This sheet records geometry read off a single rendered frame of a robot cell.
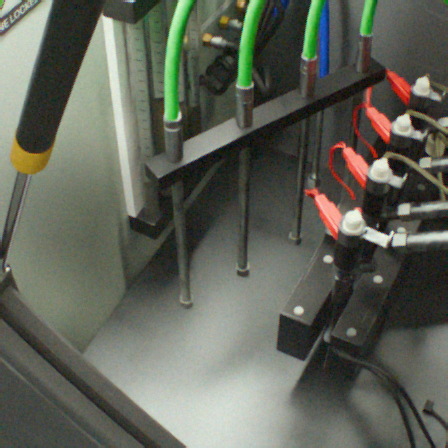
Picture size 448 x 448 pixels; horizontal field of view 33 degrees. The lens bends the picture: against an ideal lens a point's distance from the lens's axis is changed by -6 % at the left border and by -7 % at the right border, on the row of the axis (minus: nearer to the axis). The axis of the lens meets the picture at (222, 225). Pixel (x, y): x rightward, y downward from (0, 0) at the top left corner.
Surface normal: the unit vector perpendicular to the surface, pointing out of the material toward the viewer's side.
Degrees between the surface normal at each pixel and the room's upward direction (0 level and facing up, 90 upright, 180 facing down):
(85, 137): 90
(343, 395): 0
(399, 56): 90
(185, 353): 0
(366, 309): 0
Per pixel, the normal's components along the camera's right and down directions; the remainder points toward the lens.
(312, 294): -0.01, -0.64
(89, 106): 0.88, 0.36
